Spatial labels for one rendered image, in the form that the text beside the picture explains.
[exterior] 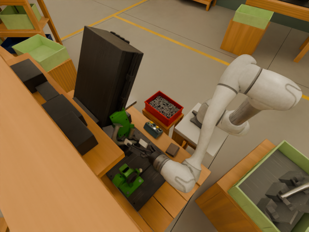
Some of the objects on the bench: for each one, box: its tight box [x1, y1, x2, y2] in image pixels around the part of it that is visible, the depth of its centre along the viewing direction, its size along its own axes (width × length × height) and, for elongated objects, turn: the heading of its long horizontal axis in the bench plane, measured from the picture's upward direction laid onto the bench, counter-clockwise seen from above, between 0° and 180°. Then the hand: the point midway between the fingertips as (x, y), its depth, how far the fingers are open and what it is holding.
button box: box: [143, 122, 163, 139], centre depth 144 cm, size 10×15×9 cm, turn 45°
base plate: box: [102, 123, 170, 212], centre depth 140 cm, size 42×110×2 cm, turn 45°
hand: (134, 142), depth 100 cm, fingers open, 12 cm apart
